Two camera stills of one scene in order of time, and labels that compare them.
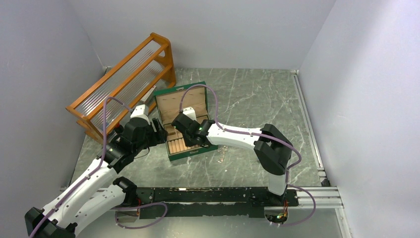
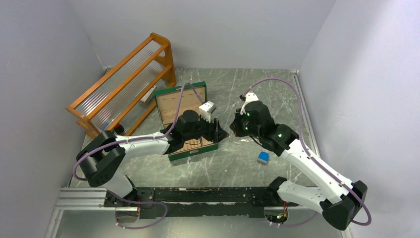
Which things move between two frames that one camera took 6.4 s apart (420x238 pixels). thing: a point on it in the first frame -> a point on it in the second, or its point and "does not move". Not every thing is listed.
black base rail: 208,202 does not move
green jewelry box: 168,102 does not move
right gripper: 188,143 -> 236,125
